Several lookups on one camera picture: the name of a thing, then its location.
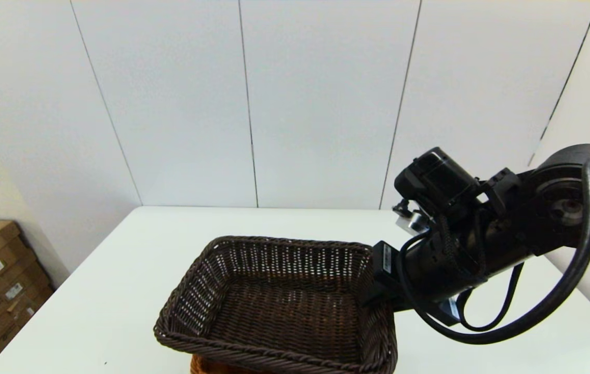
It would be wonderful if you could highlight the dark brown wicker basket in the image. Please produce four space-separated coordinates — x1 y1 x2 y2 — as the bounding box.
153 235 398 374

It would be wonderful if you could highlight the orange wicker basket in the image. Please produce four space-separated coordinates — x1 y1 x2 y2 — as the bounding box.
190 353 275 374

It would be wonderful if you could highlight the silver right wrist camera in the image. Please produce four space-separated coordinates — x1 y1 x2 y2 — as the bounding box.
393 200 431 235

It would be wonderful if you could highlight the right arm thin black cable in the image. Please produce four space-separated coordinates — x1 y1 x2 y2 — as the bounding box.
456 262 525 332

